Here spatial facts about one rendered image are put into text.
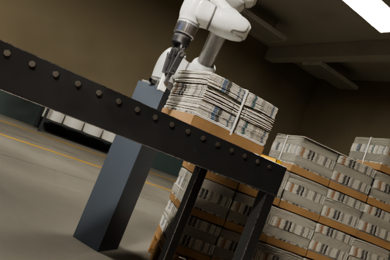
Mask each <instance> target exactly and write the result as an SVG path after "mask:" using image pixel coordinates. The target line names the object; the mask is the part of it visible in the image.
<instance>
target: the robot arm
mask: <svg viewBox="0 0 390 260"><path fill-rule="evenodd" d="M256 1H257V0H184V2H183V4H182V7H181V9H180V13H179V19H178V21H177V24H176V26H175V28H174V36H173V37H172V40H171V42H172V43H173V47H172V48H168V49H167V50H165V51H164V52H163V53H162V55H161V56H160V57H159V59H158V61H157V63H156V65H155V68H154V70H153V74H152V76H151V78H149V80H142V81H143V82H146V83H148V84H152V85H155V86H157V90H159V91H161V92H165V90H167V91H169V92H171V90H172V89H173V87H174V86H173V84H174V83H175V79H176V77H177V75H178V72H179V70H198V71H209V72H212V73H214V74H216V73H215V70H216V68H215V65H214V63H215V61H216V58H217V57H218V54H219V52H220V50H221V48H222V46H223V43H224V41H225V39H228V40H230V41H237V42H240V41H243V40H245V39H246V37H247V35H248V33H249V31H250V29H251V26H250V23H249V21H248V20H247V19H246V18H245V17H243V16H242V15H241V14H240V12H242V11H243V10H244V9H245V8H251V7H253V6H254V5H255V4H256ZM198 28H204V29H206V30H208V31H210V33H209V35H208V37H207V40H206V42H205V44H204V46H203V49H202V51H201V53H200V55H199V57H197V58H195V59H194V60H193V61H192V62H191V63H189V62H188V61H187V60H185V59H186V56H185V55H186V53H185V52H184V50H185V49H188V48H189V46H190V43H191V41H192V40H194V38H195V36H196V34H197V31H198Z"/></svg>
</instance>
